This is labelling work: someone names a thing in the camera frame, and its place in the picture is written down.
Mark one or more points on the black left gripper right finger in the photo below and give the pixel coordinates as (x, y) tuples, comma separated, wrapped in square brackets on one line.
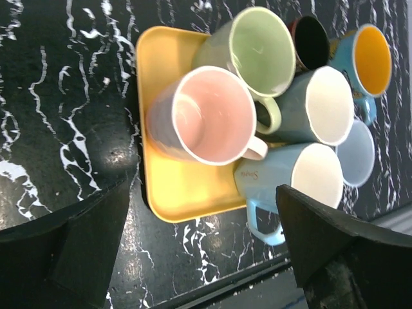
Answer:
[(341, 261)]

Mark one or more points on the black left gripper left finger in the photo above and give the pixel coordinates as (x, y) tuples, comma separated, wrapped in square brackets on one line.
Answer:
[(65, 259)]

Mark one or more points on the light blue faceted mug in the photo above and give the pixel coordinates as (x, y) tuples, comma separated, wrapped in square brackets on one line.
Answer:
[(312, 168)]

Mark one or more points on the pale grey-blue mug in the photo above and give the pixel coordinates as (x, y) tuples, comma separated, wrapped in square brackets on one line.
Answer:
[(357, 155)]

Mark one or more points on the grey faceted mug white inside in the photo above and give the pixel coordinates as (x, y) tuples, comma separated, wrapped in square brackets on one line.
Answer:
[(317, 107)]

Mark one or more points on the blue mug orange inside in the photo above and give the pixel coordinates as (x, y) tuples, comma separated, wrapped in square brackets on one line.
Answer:
[(363, 57)]

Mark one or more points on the pink ceramic mug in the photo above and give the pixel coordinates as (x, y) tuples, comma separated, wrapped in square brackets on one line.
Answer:
[(207, 116)]

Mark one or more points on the black dark red mug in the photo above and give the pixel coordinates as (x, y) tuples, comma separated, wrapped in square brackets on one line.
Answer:
[(311, 43)]

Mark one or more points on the light green ceramic mug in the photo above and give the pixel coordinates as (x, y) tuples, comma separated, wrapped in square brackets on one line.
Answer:
[(257, 47)]

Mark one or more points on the yellow plastic tray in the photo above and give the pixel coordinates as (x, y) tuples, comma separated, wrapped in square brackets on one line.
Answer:
[(177, 190)]

